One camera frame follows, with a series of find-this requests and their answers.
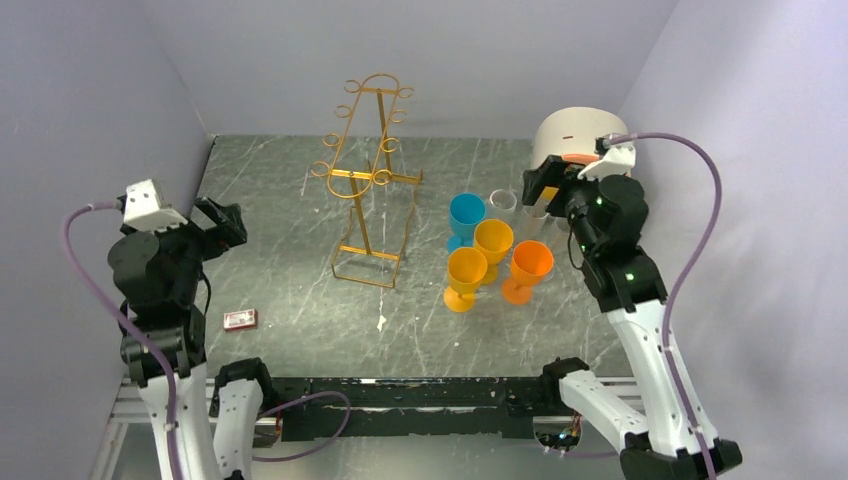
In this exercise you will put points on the blue wine glass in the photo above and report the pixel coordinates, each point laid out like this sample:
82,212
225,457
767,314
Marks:
466,211

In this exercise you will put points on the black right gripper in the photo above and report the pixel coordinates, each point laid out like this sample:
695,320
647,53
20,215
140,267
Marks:
553,173

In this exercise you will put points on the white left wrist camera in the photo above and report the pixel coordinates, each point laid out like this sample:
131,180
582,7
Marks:
146,211

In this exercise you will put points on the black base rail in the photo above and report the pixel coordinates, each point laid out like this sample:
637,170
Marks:
509,407

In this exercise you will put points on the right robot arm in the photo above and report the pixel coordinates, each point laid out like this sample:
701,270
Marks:
671,437

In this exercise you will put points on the small red white box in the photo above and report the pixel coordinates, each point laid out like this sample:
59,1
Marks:
240,320

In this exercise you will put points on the yellow wine glass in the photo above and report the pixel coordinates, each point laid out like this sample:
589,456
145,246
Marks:
466,269
493,238

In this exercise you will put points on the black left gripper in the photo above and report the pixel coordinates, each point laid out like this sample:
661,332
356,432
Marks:
229,230

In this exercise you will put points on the clear wine glass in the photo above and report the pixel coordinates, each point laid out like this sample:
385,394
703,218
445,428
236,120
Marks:
531,221
501,204
561,237

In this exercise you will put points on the orange wine glass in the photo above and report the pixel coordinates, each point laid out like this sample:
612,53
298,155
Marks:
531,262

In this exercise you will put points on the round beige drawer cabinet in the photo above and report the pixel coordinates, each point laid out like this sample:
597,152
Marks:
571,133

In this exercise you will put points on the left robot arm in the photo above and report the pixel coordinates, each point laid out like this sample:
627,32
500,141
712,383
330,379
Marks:
157,266

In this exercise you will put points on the gold wire glass rack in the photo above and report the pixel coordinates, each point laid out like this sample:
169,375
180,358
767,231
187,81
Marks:
354,184

